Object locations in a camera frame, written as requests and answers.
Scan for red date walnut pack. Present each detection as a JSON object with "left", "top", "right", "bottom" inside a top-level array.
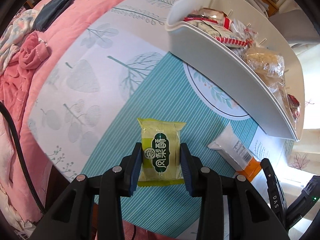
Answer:
[{"left": 287, "top": 94, "right": 300, "bottom": 122}]

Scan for green pineapple cake pack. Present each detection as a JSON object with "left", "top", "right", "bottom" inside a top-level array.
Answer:
[{"left": 137, "top": 118, "right": 186, "bottom": 187}]

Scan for silver red snack bag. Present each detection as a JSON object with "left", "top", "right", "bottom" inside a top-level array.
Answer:
[{"left": 183, "top": 8, "right": 232, "bottom": 30}]

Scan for pink bed quilt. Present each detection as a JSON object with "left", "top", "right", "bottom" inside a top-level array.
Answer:
[{"left": 1, "top": 0, "right": 123, "bottom": 231}]

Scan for orange white snack pack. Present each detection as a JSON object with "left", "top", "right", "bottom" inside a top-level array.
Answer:
[{"left": 207, "top": 123, "right": 261, "bottom": 182}]

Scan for white plastic storage bin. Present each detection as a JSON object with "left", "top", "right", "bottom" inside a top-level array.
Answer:
[{"left": 165, "top": 0, "right": 305, "bottom": 141}]

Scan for patterned tablecloth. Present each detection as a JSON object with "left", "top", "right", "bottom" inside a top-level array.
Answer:
[{"left": 27, "top": 0, "right": 296, "bottom": 239}]

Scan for pink crumpled garment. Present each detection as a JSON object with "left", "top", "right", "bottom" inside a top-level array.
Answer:
[{"left": 18, "top": 32, "right": 49, "bottom": 70}]

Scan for grey office chair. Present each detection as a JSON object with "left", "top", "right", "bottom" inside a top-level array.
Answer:
[{"left": 266, "top": 0, "right": 319, "bottom": 47}]

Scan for red white small sachet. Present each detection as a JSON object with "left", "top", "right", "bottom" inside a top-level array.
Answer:
[{"left": 214, "top": 36, "right": 253, "bottom": 48}]

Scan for date walnut clear pack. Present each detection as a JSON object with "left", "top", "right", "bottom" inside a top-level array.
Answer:
[{"left": 233, "top": 19, "right": 258, "bottom": 43}]

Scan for navy folded trousers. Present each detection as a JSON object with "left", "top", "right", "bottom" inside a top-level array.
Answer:
[{"left": 33, "top": 0, "right": 72, "bottom": 32}]

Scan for black power cable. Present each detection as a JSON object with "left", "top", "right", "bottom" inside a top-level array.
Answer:
[{"left": 0, "top": 102, "right": 46, "bottom": 214}]

